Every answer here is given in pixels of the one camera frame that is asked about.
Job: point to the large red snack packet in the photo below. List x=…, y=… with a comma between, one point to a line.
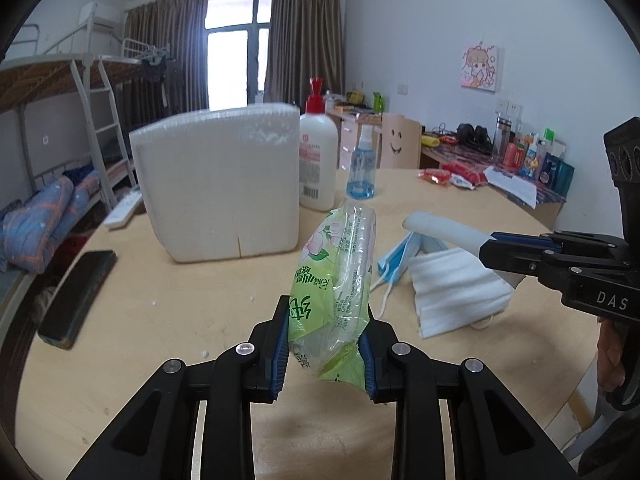
x=465, y=170

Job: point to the brown curtain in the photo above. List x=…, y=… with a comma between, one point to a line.
x=305, y=45
x=165, y=60

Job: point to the blue and orange plaid blanket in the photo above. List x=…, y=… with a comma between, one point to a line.
x=45, y=220

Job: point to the hanging dark clothes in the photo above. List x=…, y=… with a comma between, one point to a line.
x=157, y=70

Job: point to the wooden chair with smiley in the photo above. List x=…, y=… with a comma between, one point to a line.
x=400, y=142

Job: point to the white remote control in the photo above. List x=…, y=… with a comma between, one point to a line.
x=122, y=210

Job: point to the white wall sockets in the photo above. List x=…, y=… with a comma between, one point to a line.
x=509, y=108

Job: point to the glass balcony door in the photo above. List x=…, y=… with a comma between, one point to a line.
x=235, y=60

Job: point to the distant white bunk bed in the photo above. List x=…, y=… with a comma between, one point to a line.
x=132, y=47

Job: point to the white air conditioner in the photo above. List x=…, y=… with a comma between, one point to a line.
x=102, y=14

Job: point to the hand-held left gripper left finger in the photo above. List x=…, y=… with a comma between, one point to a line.
x=275, y=360

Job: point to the white foam box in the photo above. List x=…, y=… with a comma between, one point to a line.
x=215, y=185

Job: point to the light wooden desk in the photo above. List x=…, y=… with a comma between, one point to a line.
x=350, y=130

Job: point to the white metal bunk bed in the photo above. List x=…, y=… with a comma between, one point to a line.
x=35, y=85

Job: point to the white wall switch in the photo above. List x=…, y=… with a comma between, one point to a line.
x=403, y=88

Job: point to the clear blue spray bottle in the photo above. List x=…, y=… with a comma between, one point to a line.
x=361, y=175

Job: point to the black phone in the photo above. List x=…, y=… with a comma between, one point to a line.
x=75, y=300

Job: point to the pink cartoon wall poster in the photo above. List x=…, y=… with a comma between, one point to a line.
x=481, y=67

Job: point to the desk with patterned cloth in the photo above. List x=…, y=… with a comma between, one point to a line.
x=545, y=200

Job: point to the white face masks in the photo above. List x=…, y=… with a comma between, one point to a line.
x=455, y=295

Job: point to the white bunk bed ladder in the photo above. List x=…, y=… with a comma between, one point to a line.
x=107, y=125

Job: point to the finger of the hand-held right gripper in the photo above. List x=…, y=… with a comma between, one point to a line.
x=515, y=257
x=585, y=250

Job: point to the white lotion bottle red pump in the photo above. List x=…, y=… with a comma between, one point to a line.
x=317, y=160

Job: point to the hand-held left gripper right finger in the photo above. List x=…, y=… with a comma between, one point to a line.
x=367, y=365

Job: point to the small red snack packet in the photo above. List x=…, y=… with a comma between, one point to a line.
x=434, y=176

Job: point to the person's right hand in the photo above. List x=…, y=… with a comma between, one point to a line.
x=609, y=352

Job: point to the black headphones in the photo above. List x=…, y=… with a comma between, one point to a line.
x=475, y=136

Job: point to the green wet wipes packet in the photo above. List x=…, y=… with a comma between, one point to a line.
x=330, y=270

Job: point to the blue face mask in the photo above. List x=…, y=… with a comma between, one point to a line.
x=400, y=260

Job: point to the white face mask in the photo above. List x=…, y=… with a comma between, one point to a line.
x=445, y=230

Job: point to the row of toiletry bottles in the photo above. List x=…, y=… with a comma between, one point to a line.
x=537, y=160

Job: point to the printed paper sheet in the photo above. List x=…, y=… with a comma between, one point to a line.
x=512, y=187

